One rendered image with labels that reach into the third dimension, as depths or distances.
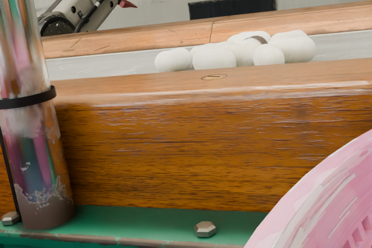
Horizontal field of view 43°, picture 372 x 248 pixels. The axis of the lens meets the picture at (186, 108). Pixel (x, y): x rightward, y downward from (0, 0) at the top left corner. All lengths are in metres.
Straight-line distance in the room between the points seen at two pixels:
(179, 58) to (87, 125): 0.19
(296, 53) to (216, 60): 0.06
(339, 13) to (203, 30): 0.15
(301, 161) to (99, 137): 0.09
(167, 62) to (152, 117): 0.19
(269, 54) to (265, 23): 0.23
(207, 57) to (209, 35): 0.22
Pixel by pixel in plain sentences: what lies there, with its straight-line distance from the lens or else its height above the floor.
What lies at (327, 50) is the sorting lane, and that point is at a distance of 0.42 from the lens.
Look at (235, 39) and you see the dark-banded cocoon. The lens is 0.42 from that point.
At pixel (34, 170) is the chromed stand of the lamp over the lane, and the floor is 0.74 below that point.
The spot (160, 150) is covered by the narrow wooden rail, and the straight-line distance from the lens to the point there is 0.20.
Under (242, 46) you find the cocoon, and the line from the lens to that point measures 0.36.
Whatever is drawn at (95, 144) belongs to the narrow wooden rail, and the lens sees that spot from 0.22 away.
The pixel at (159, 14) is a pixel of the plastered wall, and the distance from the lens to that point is 2.61.
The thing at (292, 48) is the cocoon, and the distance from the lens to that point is 0.36.
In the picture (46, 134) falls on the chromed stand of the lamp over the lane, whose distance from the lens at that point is 0.20.
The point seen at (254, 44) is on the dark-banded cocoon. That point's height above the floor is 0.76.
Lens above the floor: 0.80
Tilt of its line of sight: 14 degrees down
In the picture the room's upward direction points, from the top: 8 degrees counter-clockwise
